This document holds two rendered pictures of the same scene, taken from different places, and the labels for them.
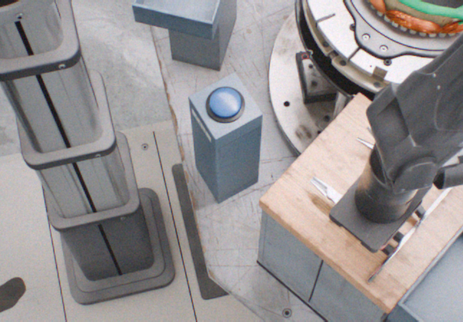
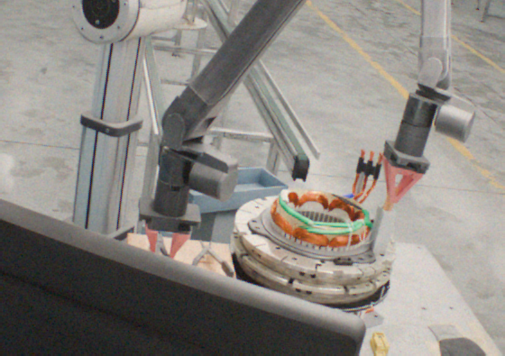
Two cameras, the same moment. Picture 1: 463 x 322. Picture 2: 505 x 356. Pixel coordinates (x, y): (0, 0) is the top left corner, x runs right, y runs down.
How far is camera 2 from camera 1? 1.24 m
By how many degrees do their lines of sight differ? 53
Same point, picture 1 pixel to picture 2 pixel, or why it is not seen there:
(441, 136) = (190, 94)
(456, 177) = (198, 172)
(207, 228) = not seen: hidden behind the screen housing
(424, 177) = (176, 133)
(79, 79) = (111, 158)
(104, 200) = not seen: hidden behind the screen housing
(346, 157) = (188, 251)
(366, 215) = (152, 203)
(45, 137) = (79, 205)
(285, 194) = (142, 239)
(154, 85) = not seen: outside the picture
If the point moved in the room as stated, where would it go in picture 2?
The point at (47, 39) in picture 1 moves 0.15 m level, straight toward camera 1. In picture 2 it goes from (111, 110) to (76, 129)
